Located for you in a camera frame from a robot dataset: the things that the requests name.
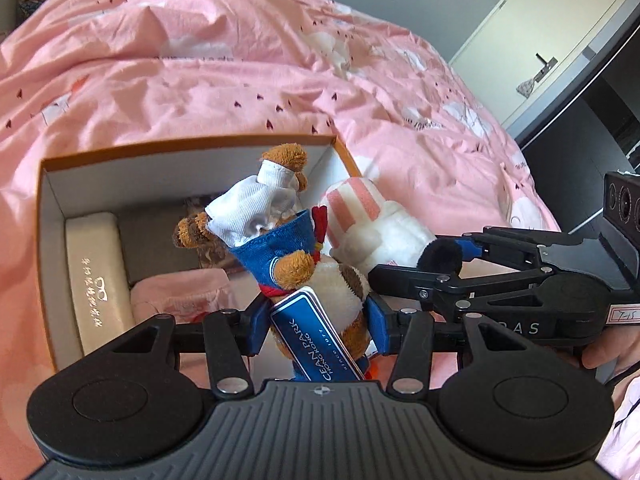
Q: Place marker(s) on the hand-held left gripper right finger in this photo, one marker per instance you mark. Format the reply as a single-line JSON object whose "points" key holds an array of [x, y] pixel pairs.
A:
{"points": [[377, 330]]}

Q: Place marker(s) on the pink printed blanket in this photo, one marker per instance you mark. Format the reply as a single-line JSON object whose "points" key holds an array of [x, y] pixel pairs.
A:
{"points": [[200, 85]]}

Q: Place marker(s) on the brown sailor bear plush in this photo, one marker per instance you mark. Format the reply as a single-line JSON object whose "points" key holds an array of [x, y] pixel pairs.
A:
{"points": [[280, 255]]}

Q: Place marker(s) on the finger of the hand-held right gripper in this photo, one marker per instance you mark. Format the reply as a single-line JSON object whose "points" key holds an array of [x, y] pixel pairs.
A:
{"points": [[400, 277], [500, 245]]}

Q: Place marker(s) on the person's right hand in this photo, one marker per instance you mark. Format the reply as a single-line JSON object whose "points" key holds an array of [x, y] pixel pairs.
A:
{"points": [[600, 356]]}

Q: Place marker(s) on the white glasses case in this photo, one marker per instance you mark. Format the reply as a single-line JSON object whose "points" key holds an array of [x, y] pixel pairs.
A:
{"points": [[95, 270]]}

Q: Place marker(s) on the orange cardboard box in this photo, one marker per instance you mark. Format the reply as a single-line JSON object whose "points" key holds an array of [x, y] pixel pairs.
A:
{"points": [[150, 180]]}

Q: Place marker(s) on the small hanging ornament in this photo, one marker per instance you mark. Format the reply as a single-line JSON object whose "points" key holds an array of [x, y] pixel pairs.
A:
{"points": [[525, 88]]}

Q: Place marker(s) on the person's right forearm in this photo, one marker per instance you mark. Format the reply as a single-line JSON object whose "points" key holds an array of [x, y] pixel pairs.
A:
{"points": [[625, 440]]}

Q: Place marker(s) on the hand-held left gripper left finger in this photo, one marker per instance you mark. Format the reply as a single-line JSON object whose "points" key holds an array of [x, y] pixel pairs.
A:
{"points": [[257, 322]]}

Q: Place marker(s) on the white pink striped plush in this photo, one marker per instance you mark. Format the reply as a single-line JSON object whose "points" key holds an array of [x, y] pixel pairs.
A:
{"points": [[380, 230]]}

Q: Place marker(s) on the white door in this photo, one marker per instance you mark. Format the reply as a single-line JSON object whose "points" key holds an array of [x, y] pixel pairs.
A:
{"points": [[550, 20]]}

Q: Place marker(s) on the pink cloth pouch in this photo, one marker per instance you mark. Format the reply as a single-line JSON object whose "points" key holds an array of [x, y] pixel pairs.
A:
{"points": [[175, 295]]}

